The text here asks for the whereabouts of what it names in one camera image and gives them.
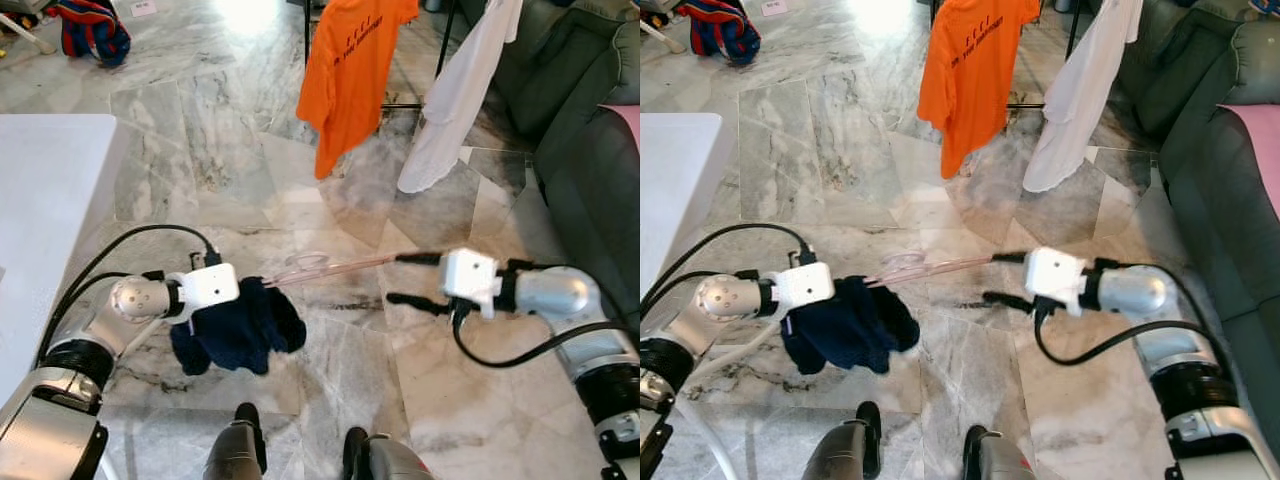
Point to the pink cushion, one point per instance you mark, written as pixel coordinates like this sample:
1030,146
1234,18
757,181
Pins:
1258,150
622,125

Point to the white shirt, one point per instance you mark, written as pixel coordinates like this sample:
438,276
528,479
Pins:
450,120
1075,120

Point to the white plastic folding table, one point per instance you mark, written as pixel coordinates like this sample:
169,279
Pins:
50,200
680,200

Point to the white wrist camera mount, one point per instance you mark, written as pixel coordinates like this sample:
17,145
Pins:
210,287
468,275
1052,272
803,287

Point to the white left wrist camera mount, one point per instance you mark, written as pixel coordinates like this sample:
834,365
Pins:
210,287
803,287

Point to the navy blue garment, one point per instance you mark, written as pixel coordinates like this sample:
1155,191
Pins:
240,330
850,330

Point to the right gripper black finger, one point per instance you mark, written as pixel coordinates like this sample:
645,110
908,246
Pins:
420,258
1010,257
420,303
1010,301

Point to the grey right robot leg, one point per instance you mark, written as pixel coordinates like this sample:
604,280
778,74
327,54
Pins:
390,460
1000,460

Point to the red and blue bag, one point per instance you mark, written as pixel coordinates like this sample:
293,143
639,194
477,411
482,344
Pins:
720,35
95,35

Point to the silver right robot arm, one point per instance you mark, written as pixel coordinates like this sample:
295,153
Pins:
560,295
1140,292

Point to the dark green sofa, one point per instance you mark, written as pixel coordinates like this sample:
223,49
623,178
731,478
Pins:
590,200
1190,150

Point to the pink plastic hanger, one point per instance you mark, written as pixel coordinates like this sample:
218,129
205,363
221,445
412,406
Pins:
360,264
950,265

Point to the orange t-shirt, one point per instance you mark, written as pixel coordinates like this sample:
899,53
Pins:
970,90
350,90

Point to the pink paper card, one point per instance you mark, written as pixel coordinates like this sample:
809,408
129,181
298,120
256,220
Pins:
143,8
775,8

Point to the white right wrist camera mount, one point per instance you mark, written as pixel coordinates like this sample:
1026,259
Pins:
1052,272
468,275

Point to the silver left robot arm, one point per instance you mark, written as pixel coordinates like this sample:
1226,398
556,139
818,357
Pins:
725,298
140,298

